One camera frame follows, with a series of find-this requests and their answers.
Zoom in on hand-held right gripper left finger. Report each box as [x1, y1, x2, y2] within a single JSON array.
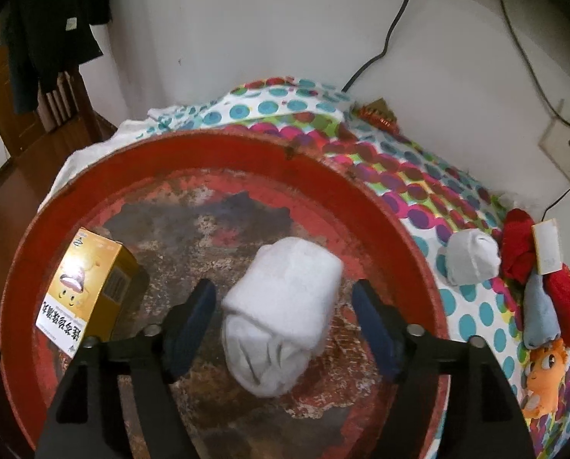
[[35, 278, 217, 459]]

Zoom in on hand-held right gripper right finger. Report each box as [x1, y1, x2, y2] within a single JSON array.
[[351, 278, 537, 459]]

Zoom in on large white sock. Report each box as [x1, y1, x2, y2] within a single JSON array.
[[220, 236, 344, 397]]

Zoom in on small white sock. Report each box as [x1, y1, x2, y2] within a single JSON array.
[[437, 228, 502, 288]]

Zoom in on light blue sock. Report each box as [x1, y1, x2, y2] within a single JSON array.
[[523, 272, 563, 351]]

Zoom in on orange plush toy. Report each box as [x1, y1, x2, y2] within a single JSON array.
[[521, 337, 567, 419]]

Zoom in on red round tray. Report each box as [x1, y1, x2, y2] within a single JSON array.
[[0, 127, 451, 459]]

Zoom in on red sock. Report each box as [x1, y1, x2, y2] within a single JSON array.
[[543, 268, 570, 349], [499, 208, 541, 285]]

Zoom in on yellow cardboard box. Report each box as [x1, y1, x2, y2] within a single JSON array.
[[35, 227, 140, 357]]

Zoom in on polka dot cloth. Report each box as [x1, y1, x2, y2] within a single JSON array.
[[39, 76, 570, 459]]

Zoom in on white card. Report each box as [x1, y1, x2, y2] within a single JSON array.
[[532, 218, 564, 275]]

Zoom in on red gold ornament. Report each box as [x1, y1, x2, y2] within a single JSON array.
[[357, 99, 401, 132]]

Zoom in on wooden chair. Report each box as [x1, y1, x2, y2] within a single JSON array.
[[36, 64, 118, 154]]

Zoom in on dark hanging clothes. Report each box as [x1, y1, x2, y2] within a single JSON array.
[[0, 0, 112, 116]]

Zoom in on black charger cable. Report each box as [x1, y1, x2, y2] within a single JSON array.
[[541, 179, 570, 223]]

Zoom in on white wall socket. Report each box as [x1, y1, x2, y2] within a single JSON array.
[[538, 100, 570, 182]]

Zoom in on black power cable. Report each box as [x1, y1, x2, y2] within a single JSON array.
[[341, 0, 443, 93]]

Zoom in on thin grey cable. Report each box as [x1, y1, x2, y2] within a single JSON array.
[[495, 0, 570, 132]]

